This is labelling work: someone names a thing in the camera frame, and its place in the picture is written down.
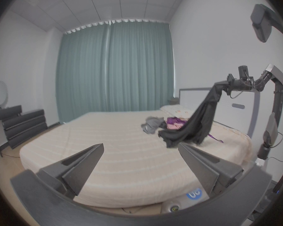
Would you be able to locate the white printed pillow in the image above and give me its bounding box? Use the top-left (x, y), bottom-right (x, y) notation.
top-left (160, 104), bottom-right (196, 120)

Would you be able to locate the bed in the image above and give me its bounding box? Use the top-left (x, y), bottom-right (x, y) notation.
top-left (19, 87), bottom-right (261, 208)

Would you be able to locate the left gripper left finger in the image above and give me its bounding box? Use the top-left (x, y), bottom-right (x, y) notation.
top-left (36, 143), bottom-right (105, 199)

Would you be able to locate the black T-shirt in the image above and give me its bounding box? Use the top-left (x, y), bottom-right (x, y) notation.
top-left (158, 81), bottom-right (227, 148)

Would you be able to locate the round white-framed mirror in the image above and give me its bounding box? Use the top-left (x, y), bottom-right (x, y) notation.
top-left (0, 81), bottom-right (9, 109)

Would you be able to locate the purple garment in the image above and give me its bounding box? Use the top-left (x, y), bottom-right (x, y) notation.
top-left (166, 117), bottom-right (224, 143)

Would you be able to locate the grey garment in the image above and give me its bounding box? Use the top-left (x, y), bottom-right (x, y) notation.
top-left (141, 116), bottom-right (167, 135)

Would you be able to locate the black chest of drawers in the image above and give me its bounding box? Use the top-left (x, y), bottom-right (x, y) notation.
top-left (2, 109), bottom-right (48, 149)

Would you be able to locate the pink garment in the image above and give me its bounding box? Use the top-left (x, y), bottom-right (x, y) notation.
top-left (166, 123), bottom-right (186, 130)

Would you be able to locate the blue-green curtain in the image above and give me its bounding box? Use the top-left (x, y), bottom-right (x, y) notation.
top-left (108, 20), bottom-right (175, 113)
top-left (56, 23), bottom-right (109, 125)

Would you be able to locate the dark grey dressing table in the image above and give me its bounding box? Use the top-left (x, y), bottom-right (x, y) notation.
top-left (0, 105), bottom-right (22, 158)

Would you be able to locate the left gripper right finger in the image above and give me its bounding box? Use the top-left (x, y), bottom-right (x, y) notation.
top-left (178, 142), bottom-right (244, 196)

